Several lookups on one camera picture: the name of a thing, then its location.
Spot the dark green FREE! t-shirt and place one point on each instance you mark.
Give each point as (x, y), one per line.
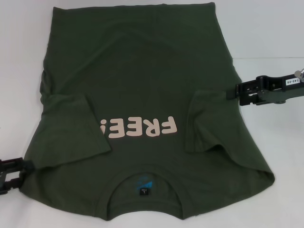
(142, 83)

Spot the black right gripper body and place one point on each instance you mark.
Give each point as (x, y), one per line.
(278, 91)

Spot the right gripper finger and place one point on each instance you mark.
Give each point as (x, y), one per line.
(244, 90)
(249, 101)

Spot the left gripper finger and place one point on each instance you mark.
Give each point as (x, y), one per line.
(8, 186)
(26, 168)

